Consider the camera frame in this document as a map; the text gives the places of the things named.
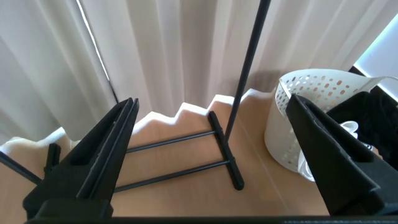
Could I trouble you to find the beige curtain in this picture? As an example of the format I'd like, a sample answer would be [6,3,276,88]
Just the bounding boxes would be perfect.
[0,0,398,146]

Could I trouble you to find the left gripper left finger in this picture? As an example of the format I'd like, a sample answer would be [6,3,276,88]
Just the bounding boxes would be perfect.
[22,98,140,219]

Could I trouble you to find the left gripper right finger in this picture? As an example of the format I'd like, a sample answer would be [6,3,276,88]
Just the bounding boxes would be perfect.
[285,92,398,217]

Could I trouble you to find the white printed garment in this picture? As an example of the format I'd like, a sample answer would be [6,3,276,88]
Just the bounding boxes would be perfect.
[297,120,374,183]

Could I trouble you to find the white laundry basket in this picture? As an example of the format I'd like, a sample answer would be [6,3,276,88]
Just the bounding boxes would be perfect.
[264,68,398,183]

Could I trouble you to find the black clothes rack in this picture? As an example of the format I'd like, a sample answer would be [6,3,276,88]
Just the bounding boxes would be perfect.
[0,0,272,192]

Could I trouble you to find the black knitted garment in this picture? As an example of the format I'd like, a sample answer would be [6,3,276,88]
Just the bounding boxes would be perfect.
[326,90,398,171]

